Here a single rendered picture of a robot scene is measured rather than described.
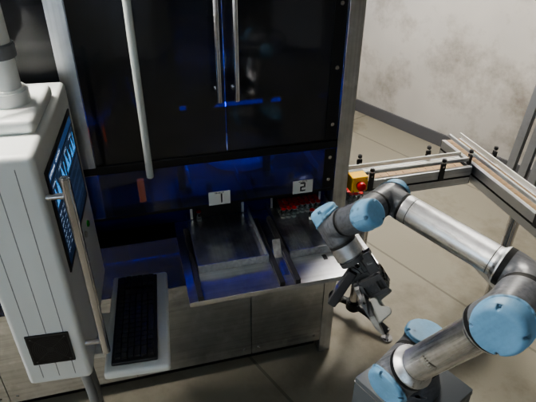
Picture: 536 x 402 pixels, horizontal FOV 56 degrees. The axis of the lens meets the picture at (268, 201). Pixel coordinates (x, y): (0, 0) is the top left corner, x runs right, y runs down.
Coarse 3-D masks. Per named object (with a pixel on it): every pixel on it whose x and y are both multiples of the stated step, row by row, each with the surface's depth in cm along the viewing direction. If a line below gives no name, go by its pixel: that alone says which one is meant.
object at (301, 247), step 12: (276, 216) 211; (300, 216) 211; (288, 228) 204; (300, 228) 204; (312, 228) 204; (288, 240) 197; (300, 240) 197; (312, 240) 197; (288, 252) 189; (300, 252) 188; (312, 252) 190; (324, 252) 191
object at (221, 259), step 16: (192, 224) 206; (208, 224) 206; (224, 224) 206; (240, 224) 206; (192, 240) 191; (208, 240) 197; (224, 240) 197; (240, 240) 197; (256, 240) 197; (208, 256) 189; (224, 256) 189; (240, 256) 189; (256, 256) 184
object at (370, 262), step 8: (368, 248) 132; (360, 256) 130; (368, 256) 130; (344, 264) 131; (352, 264) 130; (360, 264) 131; (368, 264) 130; (376, 264) 132; (360, 272) 132; (368, 272) 131; (376, 272) 130; (384, 272) 133; (360, 280) 132; (368, 280) 130; (376, 280) 129; (384, 280) 131; (360, 288) 131; (368, 288) 132; (376, 288) 131; (384, 288) 129; (368, 296) 131
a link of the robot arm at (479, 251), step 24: (384, 192) 127; (408, 192) 132; (408, 216) 125; (432, 216) 122; (432, 240) 123; (456, 240) 118; (480, 240) 116; (480, 264) 115; (504, 264) 111; (528, 264) 109
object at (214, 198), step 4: (212, 192) 195; (216, 192) 195; (220, 192) 196; (224, 192) 196; (228, 192) 197; (208, 196) 195; (212, 196) 196; (216, 196) 196; (220, 196) 197; (224, 196) 197; (228, 196) 198; (212, 200) 197; (216, 200) 197; (220, 200) 198; (224, 200) 198; (228, 200) 199; (212, 204) 198; (216, 204) 198
